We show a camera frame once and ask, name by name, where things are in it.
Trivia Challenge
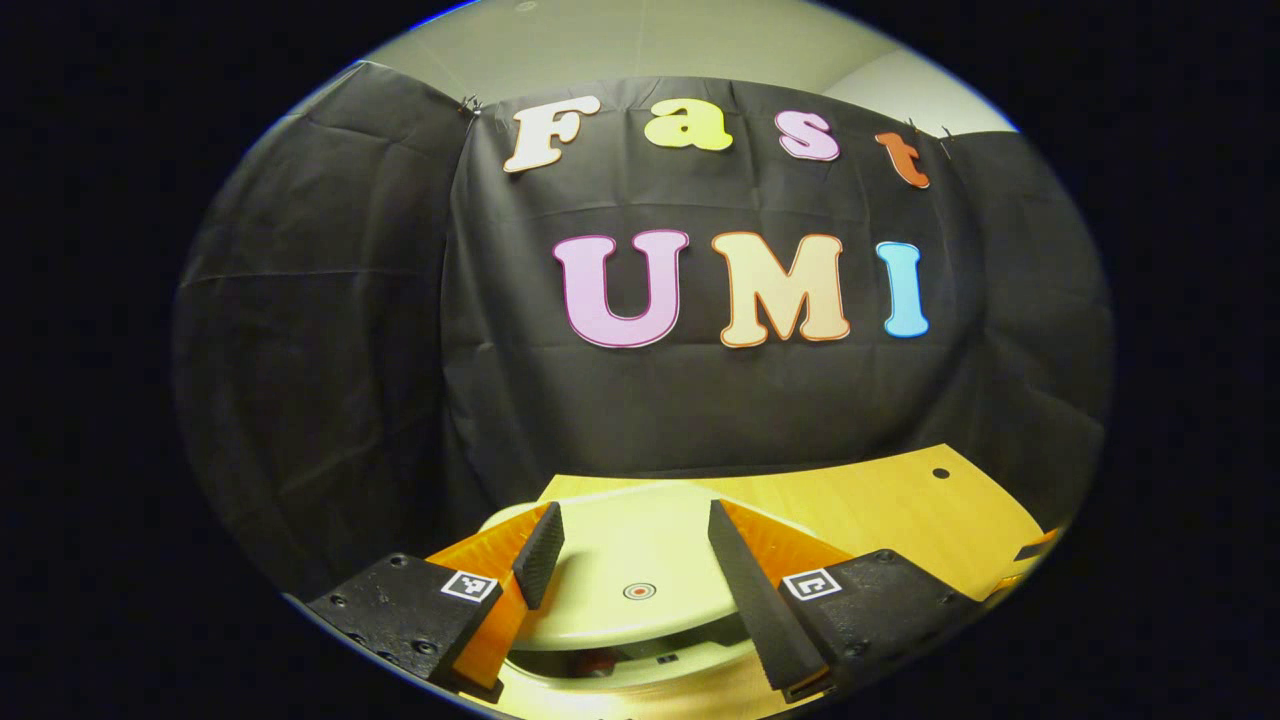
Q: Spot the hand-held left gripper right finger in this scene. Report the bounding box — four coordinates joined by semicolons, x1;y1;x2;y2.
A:
705;497;986;703

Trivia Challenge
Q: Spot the black backdrop cloth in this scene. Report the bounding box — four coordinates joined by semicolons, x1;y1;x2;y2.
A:
172;60;1116;601

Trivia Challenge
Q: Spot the green desktop garbage bin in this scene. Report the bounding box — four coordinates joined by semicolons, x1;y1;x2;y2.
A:
475;483;801;693

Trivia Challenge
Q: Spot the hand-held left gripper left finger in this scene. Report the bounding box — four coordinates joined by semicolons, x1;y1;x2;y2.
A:
303;500;567;703

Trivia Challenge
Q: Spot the wooden desktop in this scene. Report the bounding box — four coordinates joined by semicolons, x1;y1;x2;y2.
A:
470;443;1063;720

